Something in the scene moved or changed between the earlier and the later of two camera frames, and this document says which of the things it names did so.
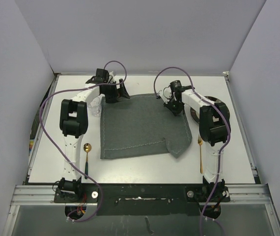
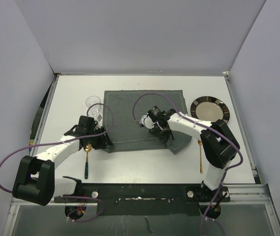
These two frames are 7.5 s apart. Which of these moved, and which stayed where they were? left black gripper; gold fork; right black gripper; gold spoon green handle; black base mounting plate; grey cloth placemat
Moved: left black gripper; grey cloth placemat; right black gripper
Stayed: black base mounting plate; gold spoon green handle; gold fork
